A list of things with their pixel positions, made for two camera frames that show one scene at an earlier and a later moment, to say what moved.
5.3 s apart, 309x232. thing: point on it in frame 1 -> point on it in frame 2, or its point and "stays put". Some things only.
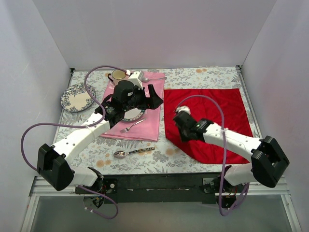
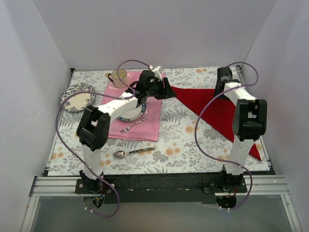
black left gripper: (147, 99) -> (164, 87)
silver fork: (126, 129) stays put
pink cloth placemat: (147, 128) stays put
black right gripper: (180, 124) -> (223, 72)
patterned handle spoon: (121, 154) stays put
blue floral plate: (76, 97) stays put
